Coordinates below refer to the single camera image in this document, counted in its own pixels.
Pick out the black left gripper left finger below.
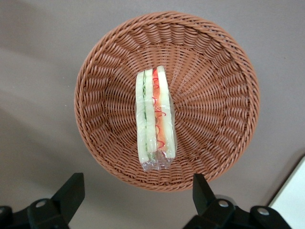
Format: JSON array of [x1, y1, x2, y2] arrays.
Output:
[[27, 173, 86, 229]]

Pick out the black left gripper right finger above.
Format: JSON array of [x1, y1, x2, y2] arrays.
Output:
[[183, 174, 237, 229]]

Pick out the cream rectangular tray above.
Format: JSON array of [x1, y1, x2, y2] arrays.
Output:
[[267, 154, 305, 229]]

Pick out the brown round wicker basket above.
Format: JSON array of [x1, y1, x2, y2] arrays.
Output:
[[74, 10, 261, 192]]

